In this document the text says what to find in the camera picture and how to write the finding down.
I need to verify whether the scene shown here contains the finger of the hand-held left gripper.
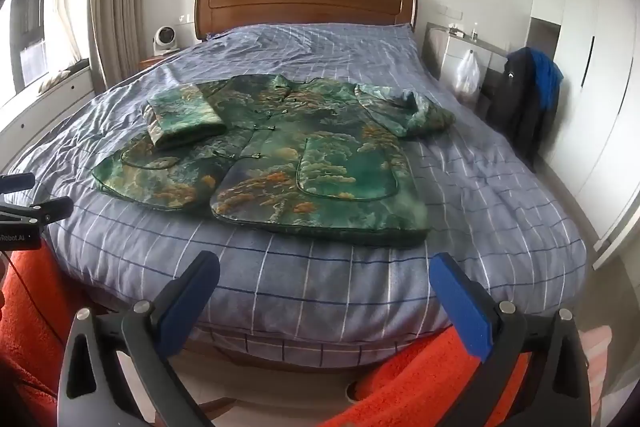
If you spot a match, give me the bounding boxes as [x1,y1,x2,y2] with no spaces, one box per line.
[0,196,75,224]
[0,173,37,196]

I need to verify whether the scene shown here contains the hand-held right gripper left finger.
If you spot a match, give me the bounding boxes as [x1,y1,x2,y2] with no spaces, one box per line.
[57,251,221,427]

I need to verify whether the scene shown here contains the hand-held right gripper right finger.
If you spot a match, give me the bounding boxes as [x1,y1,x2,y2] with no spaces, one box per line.
[428,252,594,427]

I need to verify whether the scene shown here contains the green patterned padded jacket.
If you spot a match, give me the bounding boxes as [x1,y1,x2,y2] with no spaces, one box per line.
[91,74,457,249]

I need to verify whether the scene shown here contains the white low drawer cabinet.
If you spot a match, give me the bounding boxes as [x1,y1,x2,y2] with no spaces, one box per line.
[0,61,99,168]

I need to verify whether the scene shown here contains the orange fleece pants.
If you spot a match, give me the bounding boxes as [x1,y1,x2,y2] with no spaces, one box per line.
[0,239,613,427]

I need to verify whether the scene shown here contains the bed with blue checked sheet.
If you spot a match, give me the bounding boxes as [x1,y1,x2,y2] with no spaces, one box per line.
[7,23,588,368]

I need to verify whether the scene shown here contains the window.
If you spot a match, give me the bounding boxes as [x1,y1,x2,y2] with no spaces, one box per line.
[0,0,53,94]

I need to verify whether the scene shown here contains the sheer white curtain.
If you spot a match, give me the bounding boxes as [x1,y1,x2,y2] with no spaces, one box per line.
[47,0,84,74]

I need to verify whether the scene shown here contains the reddish wooden nightstand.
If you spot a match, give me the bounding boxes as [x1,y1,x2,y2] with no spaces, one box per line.
[139,49,187,69]

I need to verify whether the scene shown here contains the beige curtain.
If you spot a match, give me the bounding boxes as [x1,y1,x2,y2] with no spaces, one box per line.
[90,0,152,94]

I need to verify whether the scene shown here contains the white desk fan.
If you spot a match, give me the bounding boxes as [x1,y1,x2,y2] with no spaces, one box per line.
[152,26,181,56]

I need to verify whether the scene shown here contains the dark hanging jacket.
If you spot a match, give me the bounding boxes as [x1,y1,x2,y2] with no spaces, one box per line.
[487,48,547,174]

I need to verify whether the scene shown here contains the white plastic bag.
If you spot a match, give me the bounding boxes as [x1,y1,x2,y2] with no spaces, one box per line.
[452,49,482,99]

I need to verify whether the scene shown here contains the blue hanging garment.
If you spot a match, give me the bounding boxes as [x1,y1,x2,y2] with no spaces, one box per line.
[530,48,565,112]

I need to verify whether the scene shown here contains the white and grey dresser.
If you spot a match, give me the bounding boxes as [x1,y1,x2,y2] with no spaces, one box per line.
[422,22,512,108]

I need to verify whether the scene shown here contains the white wardrobe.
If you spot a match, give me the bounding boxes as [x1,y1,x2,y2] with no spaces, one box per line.
[529,0,640,260]

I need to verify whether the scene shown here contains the wooden bed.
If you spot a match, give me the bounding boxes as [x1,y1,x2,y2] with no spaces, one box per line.
[95,0,421,412]

